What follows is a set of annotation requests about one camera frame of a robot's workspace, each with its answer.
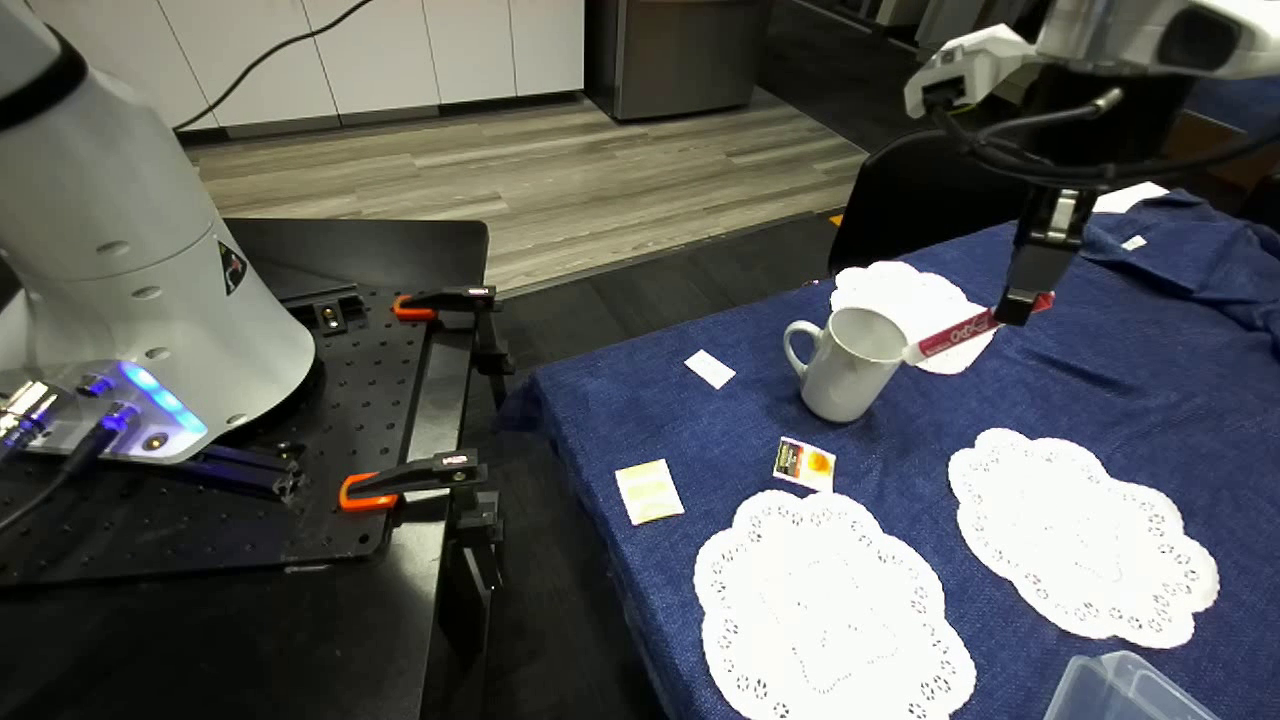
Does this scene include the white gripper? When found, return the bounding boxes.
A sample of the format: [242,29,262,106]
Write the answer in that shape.
[900,0,1168,331]

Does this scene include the red and white marker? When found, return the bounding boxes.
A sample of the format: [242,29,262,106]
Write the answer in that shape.
[914,289,1062,364]

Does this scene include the white ceramic mug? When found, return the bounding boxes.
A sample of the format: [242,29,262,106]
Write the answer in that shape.
[779,305,915,427]

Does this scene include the black office chair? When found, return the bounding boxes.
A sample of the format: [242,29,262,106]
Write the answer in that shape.
[824,127,1050,281]

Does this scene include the dark blue table cloth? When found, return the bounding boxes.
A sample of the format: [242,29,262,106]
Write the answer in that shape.
[509,188,1280,720]

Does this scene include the white paper doily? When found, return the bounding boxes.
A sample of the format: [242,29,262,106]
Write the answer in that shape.
[829,256,1004,380]
[689,482,980,720]
[943,422,1223,656]

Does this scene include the small colourful printed packet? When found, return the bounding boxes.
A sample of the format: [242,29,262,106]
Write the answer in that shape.
[769,431,845,497]

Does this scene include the white narrow paper sachet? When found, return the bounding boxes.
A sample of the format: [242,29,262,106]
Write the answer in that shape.
[681,342,740,396]

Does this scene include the stainless steel appliance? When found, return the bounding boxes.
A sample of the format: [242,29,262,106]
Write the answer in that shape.
[580,0,772,127]

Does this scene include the clear plastic container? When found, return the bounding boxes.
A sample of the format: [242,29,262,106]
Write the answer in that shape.
[1042,646,1228,720]

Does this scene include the cream square paper sachet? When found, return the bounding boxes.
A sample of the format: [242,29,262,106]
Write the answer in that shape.
[612,454,689,527]

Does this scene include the orange-tipped black clamp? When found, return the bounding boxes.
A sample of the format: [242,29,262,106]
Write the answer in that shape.
[332,449,513,536]
[388,281,515,384]

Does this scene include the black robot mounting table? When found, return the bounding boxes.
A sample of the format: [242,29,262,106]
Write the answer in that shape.
[0,215,522,720]

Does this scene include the black gripper cable bundle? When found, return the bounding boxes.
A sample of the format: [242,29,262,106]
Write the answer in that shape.
[928,85,1211,192]

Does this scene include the white wall cabinets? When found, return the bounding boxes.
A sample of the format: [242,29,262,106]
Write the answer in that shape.
[21,0,594,130]

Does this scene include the thin black floor cable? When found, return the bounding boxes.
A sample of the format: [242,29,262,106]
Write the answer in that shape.
[168,0,375,138]

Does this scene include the robot base cables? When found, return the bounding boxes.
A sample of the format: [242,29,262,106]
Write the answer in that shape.
[0,376,307,541]

